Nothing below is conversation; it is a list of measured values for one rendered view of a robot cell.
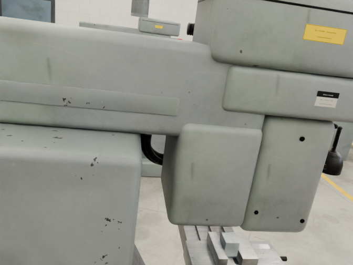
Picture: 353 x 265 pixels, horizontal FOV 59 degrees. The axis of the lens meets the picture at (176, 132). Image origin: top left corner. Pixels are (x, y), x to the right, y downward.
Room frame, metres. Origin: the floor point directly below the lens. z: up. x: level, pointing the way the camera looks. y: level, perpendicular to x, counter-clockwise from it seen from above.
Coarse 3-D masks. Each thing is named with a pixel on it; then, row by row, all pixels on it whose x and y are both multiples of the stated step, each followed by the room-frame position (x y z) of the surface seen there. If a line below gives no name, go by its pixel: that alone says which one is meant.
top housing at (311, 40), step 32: (224, 0) 0.63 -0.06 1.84; (256, 0) 0.63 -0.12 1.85; (288, 0) 0.64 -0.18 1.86; (320, 0) 0.65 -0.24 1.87; (352, 0) 0.67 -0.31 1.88; (224, 32) 0.62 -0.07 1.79; (256, 32) 0.63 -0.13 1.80; (288, 32) 0.65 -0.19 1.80; (320, 32) 0.66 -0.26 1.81; (352, 32) 0.67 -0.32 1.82; (256, 64) 0.64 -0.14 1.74; (288, 64) 0.65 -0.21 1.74; (320, 64) 0.66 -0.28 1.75; (352, 64) 0.67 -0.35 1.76
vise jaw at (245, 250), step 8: (240, 232) 1.04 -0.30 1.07; (240, 240) 0.99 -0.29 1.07; (240, 248) 0.95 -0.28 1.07; (248, 248) 0.95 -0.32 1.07; (240, 256) 0.91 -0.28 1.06; (248, 256) 0.91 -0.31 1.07; (256, 256) 0.92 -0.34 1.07; (240, 264) 0.90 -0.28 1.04; (248, 264) 0.90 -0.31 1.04; (256, 264) 0.90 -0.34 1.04
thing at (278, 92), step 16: (240, 80) 0.64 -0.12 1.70; (256, 80) 0.65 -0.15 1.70; (272, 80) 0.65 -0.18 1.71; (288, 80) 0.66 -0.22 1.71; (304, 80) 0.67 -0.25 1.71; (320, 80) 0.67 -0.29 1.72; (336, 80) 0.68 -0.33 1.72; (352, 80) 0.69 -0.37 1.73; (224, 96) 0.64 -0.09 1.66; (240, 96) 0.64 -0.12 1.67; (256, 96) 0.65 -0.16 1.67; (272, 96) 0.66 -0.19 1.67; (288, 96) 0.66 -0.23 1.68; (304, 96) 0.67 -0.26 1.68; (320, 96) 0.67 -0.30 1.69; (336, 96) 0.68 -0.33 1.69; (352, 96) 0.69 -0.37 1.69; (240, 112) 0.65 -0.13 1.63; (256, 112) 0.65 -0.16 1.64; (272, 112) 0.66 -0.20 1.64; (288, 112) 0.66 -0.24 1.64; (304, 112) 0.67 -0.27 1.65; (320, 112) 0.68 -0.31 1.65; (336, 112) 0.68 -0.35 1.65; (352, 112) 0.69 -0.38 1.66
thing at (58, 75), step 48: (0, 48) 0.57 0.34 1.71; (48, 48) 0.59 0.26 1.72; (96, 48) 0.60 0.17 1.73; (144, 48) 0.62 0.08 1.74; (192, 48) 0.64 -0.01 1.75; (0, 96) 0.57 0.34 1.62; (48, 96) 0.58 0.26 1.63; (96, 96) 0.60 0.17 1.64; (144, 96) 0.62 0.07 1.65; (192, 96) 0.64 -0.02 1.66
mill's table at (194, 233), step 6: (180, 228) 1.25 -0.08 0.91; (186, 228) 1.18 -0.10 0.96; (192, 228) 1.19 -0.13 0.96; (198, 228) 1.20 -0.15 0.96; (204, 228) 1.20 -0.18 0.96; (210, 228) 1.21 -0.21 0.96; (216, 228) 1.21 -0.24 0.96; (222, 228) 1.23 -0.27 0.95; (228, 228) 1.23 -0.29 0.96; (180, 234) 1.23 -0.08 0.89; (186, 234) 1.14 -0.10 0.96; (192, 234) 1.15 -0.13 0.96; (198, 234) 1.16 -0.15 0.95; (204, 234) 1.16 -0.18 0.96; (192, 240) 1.10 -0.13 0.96; (198, 240) 1.13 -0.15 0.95; (204, 240) 1.12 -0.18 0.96
